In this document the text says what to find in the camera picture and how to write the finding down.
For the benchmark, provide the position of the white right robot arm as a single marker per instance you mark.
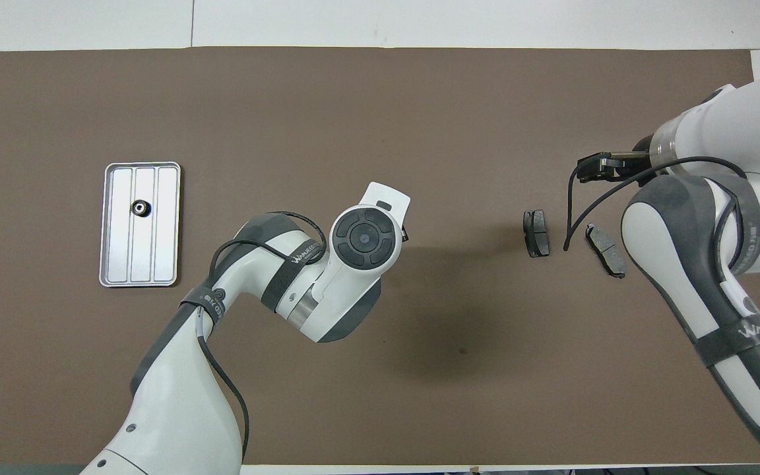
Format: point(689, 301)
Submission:
point(670, 231)

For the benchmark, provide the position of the brown paper table mat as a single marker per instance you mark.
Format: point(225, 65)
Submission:
point(419, 119)

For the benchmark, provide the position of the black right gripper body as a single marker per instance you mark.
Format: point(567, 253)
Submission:
point(631, 168)

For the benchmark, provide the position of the dark rectangular brake pad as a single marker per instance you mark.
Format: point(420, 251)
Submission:
point(537, 234)

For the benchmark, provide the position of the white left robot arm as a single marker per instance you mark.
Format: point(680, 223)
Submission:
point(175, 409)

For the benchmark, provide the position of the dark curved brake pad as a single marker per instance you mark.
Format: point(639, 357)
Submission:
point(605, 251)

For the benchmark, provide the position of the silver metal tray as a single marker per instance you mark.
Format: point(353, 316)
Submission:
point(162, 251)

